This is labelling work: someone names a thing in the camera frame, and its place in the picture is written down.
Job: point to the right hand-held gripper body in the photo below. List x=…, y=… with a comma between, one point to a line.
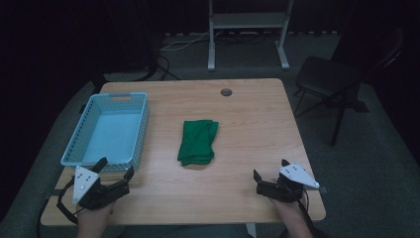
x=297, y=175

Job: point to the person's left hand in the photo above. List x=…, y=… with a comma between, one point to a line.
x=94, y=221

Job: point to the light blue plastic basket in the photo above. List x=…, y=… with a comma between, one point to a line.
x=112, y=132

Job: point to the person's right hand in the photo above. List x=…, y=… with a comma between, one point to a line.
x=285, y=211

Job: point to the grey metal stand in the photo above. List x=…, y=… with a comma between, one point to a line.
x=247, y=20

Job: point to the white table leg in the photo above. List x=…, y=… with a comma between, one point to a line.
x=251, y=230

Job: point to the black tape piece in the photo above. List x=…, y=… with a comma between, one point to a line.
x=323, y=189
x=52, y=193

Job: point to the green cloth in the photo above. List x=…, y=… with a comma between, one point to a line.
x=197, y=142

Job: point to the black folding chair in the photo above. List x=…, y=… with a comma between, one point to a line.
x=327, y=77

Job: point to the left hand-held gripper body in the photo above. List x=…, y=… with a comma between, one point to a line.
x=84, y=183

